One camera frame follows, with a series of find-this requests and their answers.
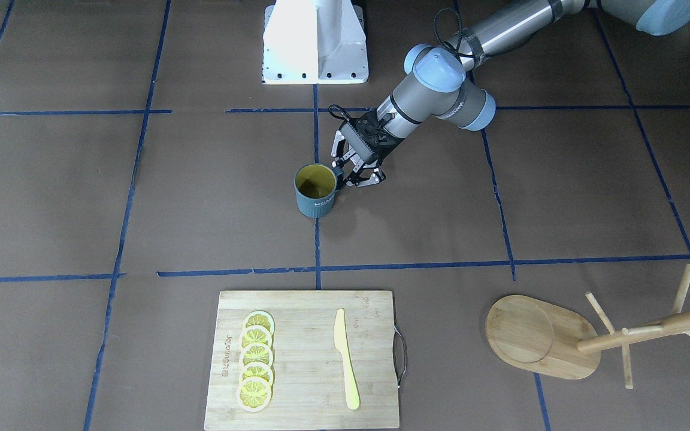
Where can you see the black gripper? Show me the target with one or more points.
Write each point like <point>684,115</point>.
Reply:
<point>370,153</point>

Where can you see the dark blue mug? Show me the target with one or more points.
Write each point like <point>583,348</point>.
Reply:
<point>316,186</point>

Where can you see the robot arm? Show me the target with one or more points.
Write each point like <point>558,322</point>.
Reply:
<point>436,82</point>

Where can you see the wooden cup rack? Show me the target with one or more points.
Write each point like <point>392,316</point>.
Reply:
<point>547,339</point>

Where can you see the white mounting pillar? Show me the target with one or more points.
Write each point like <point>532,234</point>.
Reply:
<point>314,42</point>

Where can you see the yellow plastic knife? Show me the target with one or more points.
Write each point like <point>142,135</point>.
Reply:
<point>351,392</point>

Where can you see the lemon slice two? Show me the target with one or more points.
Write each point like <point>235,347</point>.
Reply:
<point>256,334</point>

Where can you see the lemon slice three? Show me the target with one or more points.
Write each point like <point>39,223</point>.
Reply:
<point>257,352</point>

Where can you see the lemon slice four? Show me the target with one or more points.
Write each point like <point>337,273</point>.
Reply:
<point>258,369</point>

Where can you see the bamboo cutting board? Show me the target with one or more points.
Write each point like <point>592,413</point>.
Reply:
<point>308,389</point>

